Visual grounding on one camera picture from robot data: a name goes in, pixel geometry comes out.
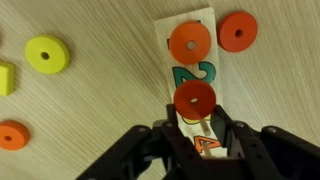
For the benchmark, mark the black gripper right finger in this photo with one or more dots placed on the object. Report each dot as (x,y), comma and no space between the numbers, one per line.
(266,153)

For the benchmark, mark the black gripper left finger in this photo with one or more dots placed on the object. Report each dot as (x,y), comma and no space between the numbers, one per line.
(146,153)

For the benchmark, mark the round orange block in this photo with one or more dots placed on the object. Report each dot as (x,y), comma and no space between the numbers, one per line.
(185,93)
(18,131)
(230,40)
(180,50)

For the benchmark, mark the round yellow block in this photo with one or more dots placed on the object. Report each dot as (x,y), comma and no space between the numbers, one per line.
(36,50)

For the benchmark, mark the square yellow block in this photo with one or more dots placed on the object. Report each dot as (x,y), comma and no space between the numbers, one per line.
(6,78)

